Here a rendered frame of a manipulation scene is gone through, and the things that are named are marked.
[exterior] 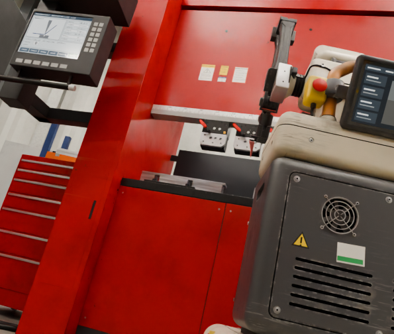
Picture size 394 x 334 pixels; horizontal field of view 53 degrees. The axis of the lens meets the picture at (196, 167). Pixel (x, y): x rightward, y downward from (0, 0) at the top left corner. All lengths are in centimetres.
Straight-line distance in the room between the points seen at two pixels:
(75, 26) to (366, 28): 166
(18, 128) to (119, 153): 534
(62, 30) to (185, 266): 137
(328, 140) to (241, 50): 167
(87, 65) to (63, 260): 97
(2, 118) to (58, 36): 541
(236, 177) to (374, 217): 187
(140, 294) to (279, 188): 127
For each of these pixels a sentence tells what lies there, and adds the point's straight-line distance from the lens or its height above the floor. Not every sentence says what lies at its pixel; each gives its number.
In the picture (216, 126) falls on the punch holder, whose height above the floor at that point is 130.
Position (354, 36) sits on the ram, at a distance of 263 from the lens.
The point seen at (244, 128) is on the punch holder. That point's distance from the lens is 229.
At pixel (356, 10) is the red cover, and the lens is 273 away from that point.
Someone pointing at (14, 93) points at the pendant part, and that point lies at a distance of 234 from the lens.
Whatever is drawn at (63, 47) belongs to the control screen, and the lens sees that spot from 222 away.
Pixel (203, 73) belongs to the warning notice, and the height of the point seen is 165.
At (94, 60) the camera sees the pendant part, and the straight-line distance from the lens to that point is 210.
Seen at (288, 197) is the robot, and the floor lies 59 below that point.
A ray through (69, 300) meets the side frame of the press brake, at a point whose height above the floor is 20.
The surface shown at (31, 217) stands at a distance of 272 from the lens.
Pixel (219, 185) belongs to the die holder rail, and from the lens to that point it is 218.
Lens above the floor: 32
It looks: 19 degrees up
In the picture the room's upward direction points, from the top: 14 degrees clockwise
